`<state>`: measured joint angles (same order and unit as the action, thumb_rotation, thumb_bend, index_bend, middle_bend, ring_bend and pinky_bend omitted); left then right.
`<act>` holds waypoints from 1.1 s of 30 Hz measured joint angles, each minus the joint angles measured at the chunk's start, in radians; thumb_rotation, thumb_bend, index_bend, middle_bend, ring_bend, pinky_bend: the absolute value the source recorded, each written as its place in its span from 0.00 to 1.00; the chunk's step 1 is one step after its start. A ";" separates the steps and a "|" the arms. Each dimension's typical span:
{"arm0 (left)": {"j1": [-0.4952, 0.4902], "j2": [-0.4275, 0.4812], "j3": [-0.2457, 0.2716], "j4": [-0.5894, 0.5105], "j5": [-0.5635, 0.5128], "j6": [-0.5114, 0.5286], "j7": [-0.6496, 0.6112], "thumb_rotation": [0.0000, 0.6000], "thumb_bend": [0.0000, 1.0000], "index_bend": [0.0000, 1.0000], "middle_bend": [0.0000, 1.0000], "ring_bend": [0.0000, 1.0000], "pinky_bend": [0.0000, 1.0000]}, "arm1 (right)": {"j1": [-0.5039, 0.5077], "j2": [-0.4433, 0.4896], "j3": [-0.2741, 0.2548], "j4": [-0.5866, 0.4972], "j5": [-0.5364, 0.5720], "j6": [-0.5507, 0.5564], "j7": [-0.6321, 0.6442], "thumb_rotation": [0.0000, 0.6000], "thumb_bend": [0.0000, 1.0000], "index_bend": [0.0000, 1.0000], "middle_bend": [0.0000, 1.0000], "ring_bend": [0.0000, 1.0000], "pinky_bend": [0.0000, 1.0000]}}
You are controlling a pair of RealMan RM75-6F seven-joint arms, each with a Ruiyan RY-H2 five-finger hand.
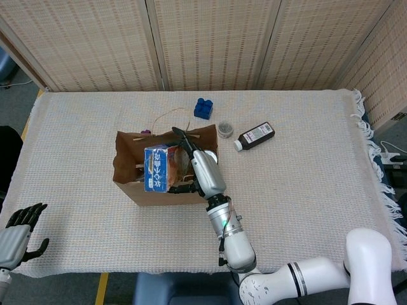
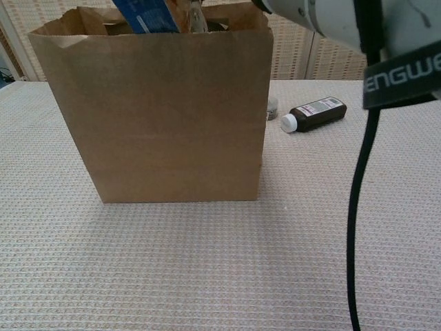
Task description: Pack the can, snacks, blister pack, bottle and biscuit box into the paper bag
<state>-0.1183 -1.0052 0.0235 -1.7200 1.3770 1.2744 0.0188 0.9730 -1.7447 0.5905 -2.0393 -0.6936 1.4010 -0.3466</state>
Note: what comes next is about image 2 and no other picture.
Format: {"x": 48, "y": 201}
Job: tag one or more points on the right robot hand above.
{"x": 197, "y": 17}

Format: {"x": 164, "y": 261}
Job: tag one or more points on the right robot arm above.
{"x": 330, "y": 17}

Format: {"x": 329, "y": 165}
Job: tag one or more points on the orange biscuit box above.
{"x": 148, "y": 15}

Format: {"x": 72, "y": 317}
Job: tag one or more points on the white woven tablecloth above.
{"x": 103, "y": 269}

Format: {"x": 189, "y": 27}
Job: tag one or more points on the brown paper bag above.
{"x": 162, "y": 131}

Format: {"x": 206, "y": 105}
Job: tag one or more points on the dark brown medicine bottle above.
{"x": 317, "y": 115}

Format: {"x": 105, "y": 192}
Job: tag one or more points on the woven folding screen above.
{"x": 293, "y": 55}

